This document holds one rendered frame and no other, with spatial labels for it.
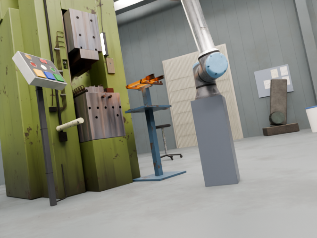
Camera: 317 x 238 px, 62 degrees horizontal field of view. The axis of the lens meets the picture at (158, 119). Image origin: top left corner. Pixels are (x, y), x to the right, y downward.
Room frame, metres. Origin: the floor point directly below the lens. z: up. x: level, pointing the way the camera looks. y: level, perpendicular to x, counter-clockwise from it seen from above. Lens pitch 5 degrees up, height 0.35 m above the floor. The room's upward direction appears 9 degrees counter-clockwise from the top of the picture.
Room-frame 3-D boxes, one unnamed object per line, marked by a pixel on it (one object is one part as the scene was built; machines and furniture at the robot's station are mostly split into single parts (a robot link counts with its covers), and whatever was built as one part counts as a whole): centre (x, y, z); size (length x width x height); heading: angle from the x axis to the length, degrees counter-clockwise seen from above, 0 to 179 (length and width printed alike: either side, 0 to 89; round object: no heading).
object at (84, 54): (2.67, 0.71, 1.32); 0.42 x 0.20 x 0.10; 44
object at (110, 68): (2.83, 0.43, 1.27); 0.09 x 0.02 x 0.17; 134
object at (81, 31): (2.70, 0.68, 1.56); 0.42 x 0.39 x 0.40; 44
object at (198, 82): (1.89, -0.38, 0.79); 0.17 x 0.15 x 0.18; 11
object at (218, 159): (1.89, -0.38, 0.30); 0.22 x 0.22 x 0.60; 70
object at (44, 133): (2.08, 0.91, 0.54); 0.04 x 0.04 x 1.08; 44
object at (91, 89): (2.67, 0.71, 0.96); 0.42 x 0.20 x 0.09; 44
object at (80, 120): (2.22, 0.76, 0.62); 0.44 x 0.05 x 0.05; 44
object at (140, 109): (2.73, 0.09, 0.71); 0.40 x 0.30 x 0.02; 137
